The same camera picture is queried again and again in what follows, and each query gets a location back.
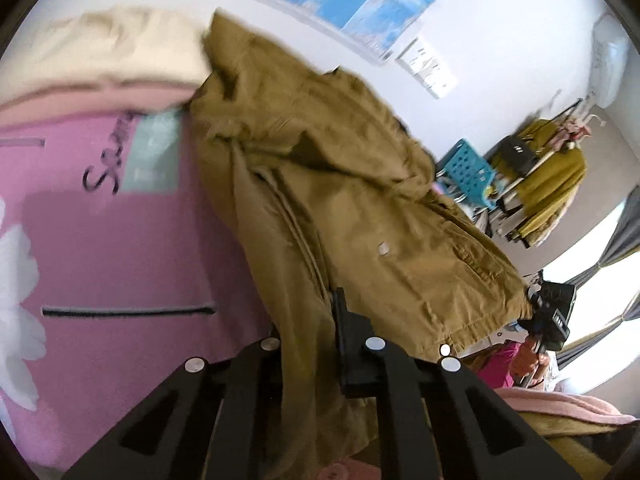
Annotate pale pink folded garment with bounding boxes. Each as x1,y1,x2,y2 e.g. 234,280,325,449
0,82,201,128

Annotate cream garment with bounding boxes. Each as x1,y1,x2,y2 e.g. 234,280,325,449
0,5,213,106

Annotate white wall power socket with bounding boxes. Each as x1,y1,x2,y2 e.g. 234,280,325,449
397,37,431,68
412,55,446,86

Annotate bright window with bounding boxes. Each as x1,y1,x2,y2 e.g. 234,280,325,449
520,195,640,401

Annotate magenta cloth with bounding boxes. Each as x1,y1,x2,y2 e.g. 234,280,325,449
477,342,523,388

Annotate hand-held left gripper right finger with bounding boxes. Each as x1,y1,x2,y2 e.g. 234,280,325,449
331,287,583,480

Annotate black bag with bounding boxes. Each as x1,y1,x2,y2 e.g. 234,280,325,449
500,136,538,177

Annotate mustard hanging garment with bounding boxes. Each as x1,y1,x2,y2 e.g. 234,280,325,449
490,120,587,247

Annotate pink hanging clothes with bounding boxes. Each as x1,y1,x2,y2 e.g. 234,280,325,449
555,115,593,151

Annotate person's right hand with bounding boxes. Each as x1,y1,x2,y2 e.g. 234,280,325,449
512,335,551,388

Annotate white wall data socket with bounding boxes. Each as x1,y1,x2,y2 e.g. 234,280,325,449
430,72,458,100

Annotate metal clothes rack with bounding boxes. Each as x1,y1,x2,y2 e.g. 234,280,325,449
492,100,601,246

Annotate pink flower printed blanket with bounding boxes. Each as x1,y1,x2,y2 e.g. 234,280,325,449
0,105,321,476

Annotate grey curtain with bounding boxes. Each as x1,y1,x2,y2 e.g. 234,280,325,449
555,200,640,371

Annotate olive brown jacket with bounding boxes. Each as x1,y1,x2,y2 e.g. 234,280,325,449
187,7,618,480

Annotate person's right forearm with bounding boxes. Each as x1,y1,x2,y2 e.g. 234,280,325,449
495,387,638,426

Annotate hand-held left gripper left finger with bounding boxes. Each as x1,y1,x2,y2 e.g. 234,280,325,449
62,332,286,480

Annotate white air conditioner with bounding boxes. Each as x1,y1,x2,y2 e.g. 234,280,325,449
592,12,631,108

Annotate teal perforated plastic crate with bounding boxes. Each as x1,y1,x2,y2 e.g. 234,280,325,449
435,139,497,210

